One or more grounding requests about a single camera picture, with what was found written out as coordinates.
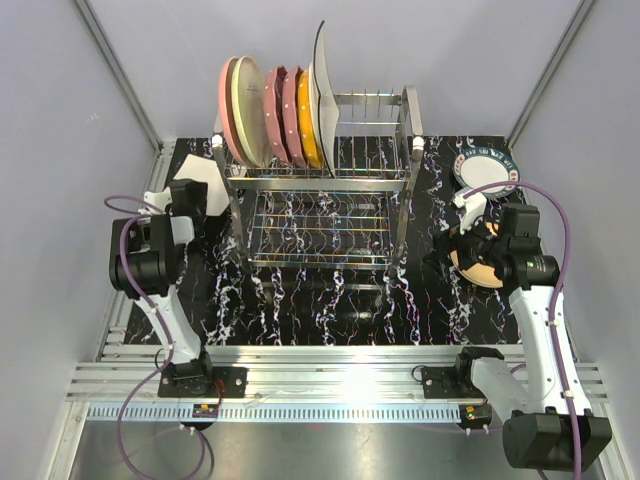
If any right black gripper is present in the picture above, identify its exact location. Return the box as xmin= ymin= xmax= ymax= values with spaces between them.
xmin=423 ymin=209 xmax=508 ymax=279

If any square black-rimmed plate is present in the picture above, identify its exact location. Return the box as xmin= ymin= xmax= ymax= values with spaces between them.
xmin=311 ymin=20 xmax=340 ymax=178
xmin=173 ymin=154 xmax=230 ymax=217

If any beige tan round plate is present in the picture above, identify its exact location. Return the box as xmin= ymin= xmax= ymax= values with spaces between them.
xmin=448 ymin=221 xmax=503 ymax=289

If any teal-rimmed lettered plate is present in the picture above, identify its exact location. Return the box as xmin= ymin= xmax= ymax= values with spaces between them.
xmin=453 ymin=147 xmax=520 ymax=189

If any yellow dotted plate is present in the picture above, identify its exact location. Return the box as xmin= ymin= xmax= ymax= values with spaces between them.
xmin=297 ymin=70 xmax=324 ymax=169

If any pink dotted plate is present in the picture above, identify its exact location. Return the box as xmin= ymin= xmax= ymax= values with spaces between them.
xmin=263 ymin=65 xmax=292 ymax=165
xmin=282 ymin=66 xmax=307 ymax=168

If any white plate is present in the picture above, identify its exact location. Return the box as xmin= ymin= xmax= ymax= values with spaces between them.
xmin=308 ymin=63 xmax=321 ymax=152

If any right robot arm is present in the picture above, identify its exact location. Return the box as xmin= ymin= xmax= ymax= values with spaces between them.
xmin=421 ymin=204 xmax=612 ymax=476

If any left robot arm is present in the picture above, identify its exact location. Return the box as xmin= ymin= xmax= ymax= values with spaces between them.
xmin=104 ymin=179 xmax=215 ymax=398

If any stainless steel dish rack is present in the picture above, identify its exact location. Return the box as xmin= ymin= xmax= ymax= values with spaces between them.
xmin=211 ymin=86 xmax=425 ymax=272

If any pink round plate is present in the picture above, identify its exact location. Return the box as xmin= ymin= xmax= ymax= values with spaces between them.
xmin=218 ymin=57 xmax=249 ymax=166

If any cream round plate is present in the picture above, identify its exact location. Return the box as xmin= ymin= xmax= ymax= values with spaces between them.
xmin=231 ymin=56 xmax=271 ymax=168

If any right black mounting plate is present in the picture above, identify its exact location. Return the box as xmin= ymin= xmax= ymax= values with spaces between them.
xmin=420 ymin=366 xmax=486 ymax=400

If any black mounting plate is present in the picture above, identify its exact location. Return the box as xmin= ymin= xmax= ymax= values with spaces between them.
xmin=420 ymin=366 xmax=486 ymax=400
xmin=158 ymin=364 xmax=248 ymax=399

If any right small circuit board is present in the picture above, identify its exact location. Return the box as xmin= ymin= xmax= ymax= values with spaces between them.
xmin=460 ymin=403 xmax=493 ymax=429

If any small circuit board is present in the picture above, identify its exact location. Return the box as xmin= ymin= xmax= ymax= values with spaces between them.
xmin=192 ymin=403 xmax=219 ymax=419
xmin=460 ymin=403 xmax=493 ymax=429

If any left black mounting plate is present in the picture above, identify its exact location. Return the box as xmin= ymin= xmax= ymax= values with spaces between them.
xmin=158 ymin=364 xmax=248 ymax=399

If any left small circuit board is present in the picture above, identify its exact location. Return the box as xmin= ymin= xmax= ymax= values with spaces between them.
xmin=192 ymin=403 xmax=219 ymax=419

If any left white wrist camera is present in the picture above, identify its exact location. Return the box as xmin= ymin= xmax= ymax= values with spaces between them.
xmin=139 ymin=188 xmax=195 ymax=245

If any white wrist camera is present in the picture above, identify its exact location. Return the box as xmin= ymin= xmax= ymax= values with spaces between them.
xmin=139 ymin=188 xmax=195 ymax=245
xmin=452 ymin=187 xmax=487 ymax=235

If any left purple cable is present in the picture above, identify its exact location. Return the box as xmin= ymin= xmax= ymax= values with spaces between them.
xmin=103 ymin=194 xmax=215 ymax=480

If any purple cable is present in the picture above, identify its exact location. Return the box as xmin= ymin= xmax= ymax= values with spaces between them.
xmin=103 ymin=194 xmax=215 ymax=480
xmin=414 ymin=180 xmax=586 ymax=480

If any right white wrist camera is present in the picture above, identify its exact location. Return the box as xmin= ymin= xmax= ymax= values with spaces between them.
xmin=452 ymin=187 xmax=487 ymax=235

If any left aluminium frame post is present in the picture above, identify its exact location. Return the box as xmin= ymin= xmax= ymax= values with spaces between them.
xmin=70 ymin=0 xmax=164 ymax=156

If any aluminium frame post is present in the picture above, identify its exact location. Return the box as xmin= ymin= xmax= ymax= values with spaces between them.
xmin=70 ymin=0 xmax=164 ymax=156
xmin=506 ymin=0 xmax=599 ymax=150

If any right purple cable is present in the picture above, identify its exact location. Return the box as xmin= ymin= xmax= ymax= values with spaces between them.
xmin=414 ymin=180 xmax=586 ymax=480

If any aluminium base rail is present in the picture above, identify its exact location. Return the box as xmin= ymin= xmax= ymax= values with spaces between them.
xmin=66 ymin=345 xmax=606 ymax=424

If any right aluminium frame post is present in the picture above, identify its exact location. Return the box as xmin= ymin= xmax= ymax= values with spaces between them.
xmin=506 ymin=0 xmax=599 ymax=150

